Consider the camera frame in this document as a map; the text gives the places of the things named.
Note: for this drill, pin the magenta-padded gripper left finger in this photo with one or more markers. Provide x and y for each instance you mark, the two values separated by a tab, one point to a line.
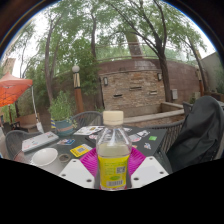
77	173

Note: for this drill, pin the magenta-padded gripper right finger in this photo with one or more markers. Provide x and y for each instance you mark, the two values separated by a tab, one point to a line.
146	171

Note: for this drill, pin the yellow-labelled clear drink bottle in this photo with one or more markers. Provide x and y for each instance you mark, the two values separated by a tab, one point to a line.
113	166

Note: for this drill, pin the white ceramic mug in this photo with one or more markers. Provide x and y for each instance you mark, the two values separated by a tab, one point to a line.
46	159

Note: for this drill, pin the white printed booklet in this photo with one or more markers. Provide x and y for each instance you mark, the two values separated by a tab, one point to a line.
87	130

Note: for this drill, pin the grey laptop with stickers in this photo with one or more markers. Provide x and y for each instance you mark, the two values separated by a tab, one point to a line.
39	141

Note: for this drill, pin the blue yellow striped cone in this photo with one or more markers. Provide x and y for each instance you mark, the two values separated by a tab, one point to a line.
53	123

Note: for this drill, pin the black backpack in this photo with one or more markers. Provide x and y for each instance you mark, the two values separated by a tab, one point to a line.
200	133

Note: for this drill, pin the potted plant in blue pot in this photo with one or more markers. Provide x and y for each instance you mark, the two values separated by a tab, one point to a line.
61	108

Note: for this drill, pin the orange canopy tent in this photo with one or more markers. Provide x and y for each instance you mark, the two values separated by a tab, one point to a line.
13	90

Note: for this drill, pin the globe-topped lamp post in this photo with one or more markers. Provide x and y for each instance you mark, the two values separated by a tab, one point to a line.
78	96

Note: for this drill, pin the grey wall utility box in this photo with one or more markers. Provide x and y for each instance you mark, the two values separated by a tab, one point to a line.
174	94

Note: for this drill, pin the dark wall lamp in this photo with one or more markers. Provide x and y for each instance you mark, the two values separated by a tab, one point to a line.
105	81
159	76

